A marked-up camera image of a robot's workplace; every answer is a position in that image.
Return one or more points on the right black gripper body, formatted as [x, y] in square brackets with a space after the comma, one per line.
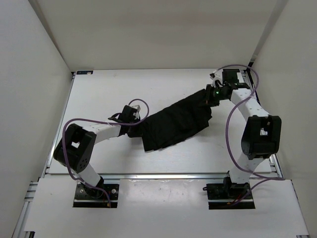
[214, 95]

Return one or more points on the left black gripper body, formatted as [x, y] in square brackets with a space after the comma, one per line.
[134, 130]

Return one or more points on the black pleated skirt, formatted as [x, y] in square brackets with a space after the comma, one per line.
[176, 123]

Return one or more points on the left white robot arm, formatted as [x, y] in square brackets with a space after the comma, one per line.
[76, 146]

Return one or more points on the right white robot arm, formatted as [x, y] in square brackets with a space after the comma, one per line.
[261, 135]

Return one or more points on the left blue corner label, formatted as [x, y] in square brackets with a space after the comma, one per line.
[84, 72]

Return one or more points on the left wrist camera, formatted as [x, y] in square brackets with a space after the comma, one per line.
[129, 114]

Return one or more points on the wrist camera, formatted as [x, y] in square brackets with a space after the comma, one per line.
[129, 114]
[227, 78]

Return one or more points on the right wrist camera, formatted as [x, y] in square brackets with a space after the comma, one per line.
[227, 78]

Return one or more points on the front aluminium rail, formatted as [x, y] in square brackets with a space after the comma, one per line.
[166, 176]

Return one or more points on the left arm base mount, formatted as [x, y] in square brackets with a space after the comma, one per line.
[86, 197]

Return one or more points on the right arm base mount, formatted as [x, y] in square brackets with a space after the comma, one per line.
[228, 195]

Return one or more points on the left aluminium frame rail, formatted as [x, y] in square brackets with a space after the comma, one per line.
[19, 230]

